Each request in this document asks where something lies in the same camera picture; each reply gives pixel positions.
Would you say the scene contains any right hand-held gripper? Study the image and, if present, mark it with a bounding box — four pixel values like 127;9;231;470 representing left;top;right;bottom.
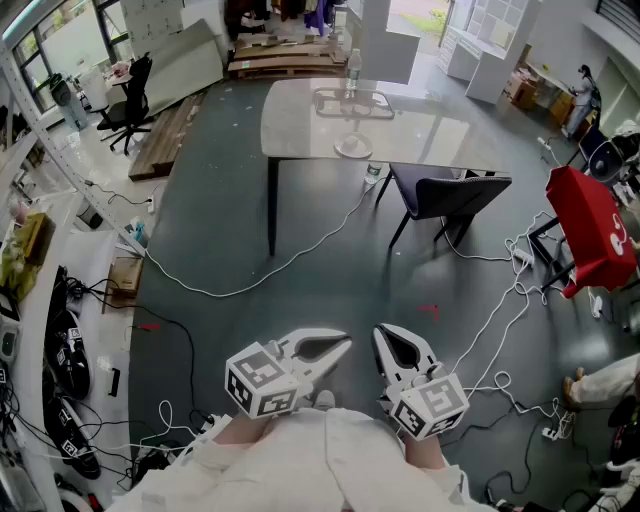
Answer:
372;323;470;442

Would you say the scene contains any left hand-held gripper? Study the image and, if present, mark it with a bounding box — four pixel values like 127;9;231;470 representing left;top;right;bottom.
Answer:
224;327;354;420

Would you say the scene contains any white round plate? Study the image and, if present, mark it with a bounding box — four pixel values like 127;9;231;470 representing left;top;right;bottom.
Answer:
333;133;374;159

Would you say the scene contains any person's left forearm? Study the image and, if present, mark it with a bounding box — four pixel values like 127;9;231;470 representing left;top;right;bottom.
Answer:
207;410;284;451

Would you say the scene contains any person's right forearm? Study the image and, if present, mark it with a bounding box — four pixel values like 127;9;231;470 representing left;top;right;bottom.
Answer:
402;432;449;474

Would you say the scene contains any person's white coat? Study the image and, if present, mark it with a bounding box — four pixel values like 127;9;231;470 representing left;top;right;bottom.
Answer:
107;405;501;512

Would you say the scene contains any dark blue dining chair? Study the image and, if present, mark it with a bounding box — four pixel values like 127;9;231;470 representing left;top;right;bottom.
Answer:
374;161;514;251

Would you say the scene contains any brown cardboard box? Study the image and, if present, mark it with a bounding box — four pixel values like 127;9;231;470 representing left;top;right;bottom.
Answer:
101;255;146;316

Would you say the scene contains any teal tissue pack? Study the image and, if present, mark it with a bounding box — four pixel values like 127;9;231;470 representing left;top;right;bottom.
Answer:
129;216;151;249

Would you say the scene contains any grey marble dining table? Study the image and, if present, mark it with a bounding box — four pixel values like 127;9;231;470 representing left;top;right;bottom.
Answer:
260;76;513;258

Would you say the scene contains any brown wooden pallet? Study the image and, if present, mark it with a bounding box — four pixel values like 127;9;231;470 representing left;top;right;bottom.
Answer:
127;91;207;183

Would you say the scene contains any clear plastic water bottle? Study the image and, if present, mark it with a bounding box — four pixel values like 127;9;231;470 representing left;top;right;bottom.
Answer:
344;48;363;100

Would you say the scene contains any stack of flat cardboard pallets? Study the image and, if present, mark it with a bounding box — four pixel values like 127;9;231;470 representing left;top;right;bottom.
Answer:
226;33;349;82

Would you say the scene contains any white metal shelf rack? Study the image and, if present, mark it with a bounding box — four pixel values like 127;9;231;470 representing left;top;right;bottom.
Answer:
0;39;149;259

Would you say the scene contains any white square column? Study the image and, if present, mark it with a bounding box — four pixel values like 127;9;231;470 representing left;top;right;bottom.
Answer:
356;0;422;86

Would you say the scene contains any white cabinet unit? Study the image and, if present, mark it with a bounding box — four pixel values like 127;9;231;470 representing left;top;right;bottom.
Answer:
436;0;544;106

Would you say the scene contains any large leaning white board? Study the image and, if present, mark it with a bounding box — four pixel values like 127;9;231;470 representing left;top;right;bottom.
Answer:
143;18;225;119

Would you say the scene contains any black office chair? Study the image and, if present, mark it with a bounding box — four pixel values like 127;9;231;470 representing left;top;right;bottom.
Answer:
95;51;154;157

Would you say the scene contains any white floor cable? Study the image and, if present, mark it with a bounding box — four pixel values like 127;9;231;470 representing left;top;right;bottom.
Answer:
444;209;571;416
143;174;389;299

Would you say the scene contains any black cable with red clip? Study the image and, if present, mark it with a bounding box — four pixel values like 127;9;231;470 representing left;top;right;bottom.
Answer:
102;287;199;417

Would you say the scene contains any black wire mesh bin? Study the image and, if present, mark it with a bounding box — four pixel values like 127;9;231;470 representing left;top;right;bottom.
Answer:
76;199;105;230

